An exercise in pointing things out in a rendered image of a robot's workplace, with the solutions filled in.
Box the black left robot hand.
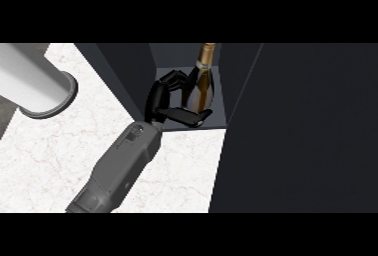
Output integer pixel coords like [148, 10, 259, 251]
[144, 69, 215, 129]

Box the dark wine bottle gold foil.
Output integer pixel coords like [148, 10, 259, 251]
[185, 43, 219, 113]

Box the dark grey cabinet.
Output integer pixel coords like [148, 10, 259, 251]
[75, 43, 265, 132]

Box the dark grey cabinet door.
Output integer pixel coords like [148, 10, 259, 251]
[209, 43, 378, 214]

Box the white cylindrical appliance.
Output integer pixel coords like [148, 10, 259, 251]
[0, 43, 80, 120]

